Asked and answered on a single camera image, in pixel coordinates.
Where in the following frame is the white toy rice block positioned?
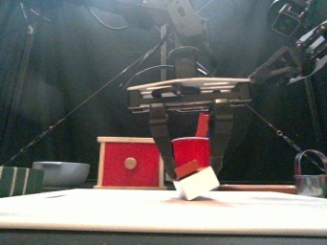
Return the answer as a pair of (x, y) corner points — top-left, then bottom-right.
(171, 166), (222, 201)

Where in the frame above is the orange toy salmon slice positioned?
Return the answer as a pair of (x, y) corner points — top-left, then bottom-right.
(174, 159), (202, 180)

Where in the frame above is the vertical metal frame post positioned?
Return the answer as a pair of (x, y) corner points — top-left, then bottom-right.
(160, 23), (168, 81)

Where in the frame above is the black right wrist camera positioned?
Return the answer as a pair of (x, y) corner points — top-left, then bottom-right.
(270, 8), (303, 38)

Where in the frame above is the white cutting board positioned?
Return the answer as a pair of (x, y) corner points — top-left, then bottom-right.
(0, 188), (327, 237)

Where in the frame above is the thin diagonal frame cord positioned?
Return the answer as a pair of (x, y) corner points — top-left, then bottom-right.
(2, 32), (174, 167)
(246, 104), (327, 173)

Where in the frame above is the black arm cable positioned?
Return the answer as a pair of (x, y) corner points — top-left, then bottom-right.
(120, 64), (176, 89)

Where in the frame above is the red stick utensil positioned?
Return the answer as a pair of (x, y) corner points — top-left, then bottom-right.
(194, 112), (211, 139)

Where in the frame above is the pink tray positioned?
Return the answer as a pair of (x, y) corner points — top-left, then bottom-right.
(219, 184), (299, 194)

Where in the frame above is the grey blue bowl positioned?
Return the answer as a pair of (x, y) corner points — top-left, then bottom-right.
(32, 161), (92, 188)

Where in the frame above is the red wooden box with knob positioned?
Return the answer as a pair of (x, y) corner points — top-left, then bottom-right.
(96, 136), (168, 190)

